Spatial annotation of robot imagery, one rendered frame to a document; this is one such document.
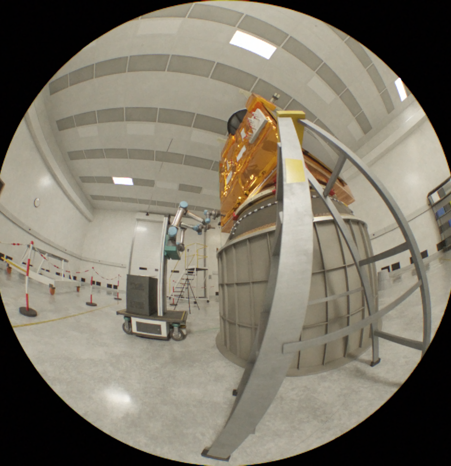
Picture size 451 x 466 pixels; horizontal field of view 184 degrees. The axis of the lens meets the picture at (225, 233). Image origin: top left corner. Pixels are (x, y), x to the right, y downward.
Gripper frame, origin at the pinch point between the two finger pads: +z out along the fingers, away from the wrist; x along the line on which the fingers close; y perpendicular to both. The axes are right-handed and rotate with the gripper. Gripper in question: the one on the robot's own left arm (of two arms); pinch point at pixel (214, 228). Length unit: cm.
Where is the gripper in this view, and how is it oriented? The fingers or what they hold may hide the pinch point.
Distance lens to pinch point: 254.0
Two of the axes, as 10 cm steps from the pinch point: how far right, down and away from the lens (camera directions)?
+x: -3.8, 3.5, 8.6
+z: 9.2, 1.1, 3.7
